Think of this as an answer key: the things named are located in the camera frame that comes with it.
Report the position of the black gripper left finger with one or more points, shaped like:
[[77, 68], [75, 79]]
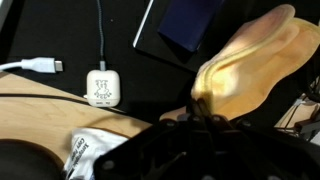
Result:
[[146, 153]]

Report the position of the small white charger case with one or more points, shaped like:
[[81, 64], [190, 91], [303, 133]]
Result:
[[103, 88]]

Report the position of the black desk mat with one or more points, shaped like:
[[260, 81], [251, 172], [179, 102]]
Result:
[[66, 30]]

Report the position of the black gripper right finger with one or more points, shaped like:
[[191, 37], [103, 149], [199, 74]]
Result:
[[260, 153]]

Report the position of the orange towel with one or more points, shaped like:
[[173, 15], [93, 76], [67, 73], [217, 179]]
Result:
[[253, 70]]

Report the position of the white printed plastic bag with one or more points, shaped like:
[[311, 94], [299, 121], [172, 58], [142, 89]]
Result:
[[86, 148]]

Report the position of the black round case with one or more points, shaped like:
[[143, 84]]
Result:
[[23, 163]]

